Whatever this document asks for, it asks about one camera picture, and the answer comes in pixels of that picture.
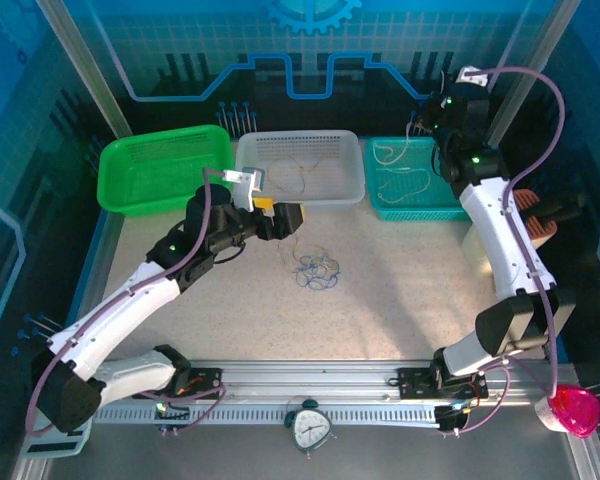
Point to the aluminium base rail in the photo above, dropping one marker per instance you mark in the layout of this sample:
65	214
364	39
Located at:
305	375

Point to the right black mount plate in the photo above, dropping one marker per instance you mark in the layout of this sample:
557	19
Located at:
415	382

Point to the teal plastic basket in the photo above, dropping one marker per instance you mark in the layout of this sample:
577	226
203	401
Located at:
410	210

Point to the white plastic basket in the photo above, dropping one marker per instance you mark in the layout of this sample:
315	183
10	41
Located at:
330	170

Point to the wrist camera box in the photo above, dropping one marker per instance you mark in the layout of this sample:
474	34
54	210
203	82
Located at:
245	192
467	77

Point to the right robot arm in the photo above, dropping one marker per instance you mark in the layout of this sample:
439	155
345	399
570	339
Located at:
500	240

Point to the left black mount plate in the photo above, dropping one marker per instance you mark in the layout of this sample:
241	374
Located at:
205	380

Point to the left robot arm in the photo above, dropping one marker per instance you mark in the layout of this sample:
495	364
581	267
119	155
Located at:
115	310

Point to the teal alarm clock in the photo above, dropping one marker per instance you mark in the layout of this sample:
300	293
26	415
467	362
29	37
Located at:
310	427

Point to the aluminium frame post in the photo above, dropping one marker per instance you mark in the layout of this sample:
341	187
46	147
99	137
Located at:
80	65
530	50

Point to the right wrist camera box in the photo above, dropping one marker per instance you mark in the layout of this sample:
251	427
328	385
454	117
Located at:
467	77

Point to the beige holder with orange top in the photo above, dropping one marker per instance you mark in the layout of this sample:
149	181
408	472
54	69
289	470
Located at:
542	232

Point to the green plastic basket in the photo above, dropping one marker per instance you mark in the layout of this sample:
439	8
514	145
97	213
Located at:
140	170

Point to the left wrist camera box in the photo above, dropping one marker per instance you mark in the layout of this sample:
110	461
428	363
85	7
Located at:
245	192

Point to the pink dome with white base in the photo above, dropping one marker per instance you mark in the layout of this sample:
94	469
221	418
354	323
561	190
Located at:
575	407

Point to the black mount plate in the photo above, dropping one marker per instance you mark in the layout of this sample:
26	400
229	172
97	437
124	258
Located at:
415	382
205	380

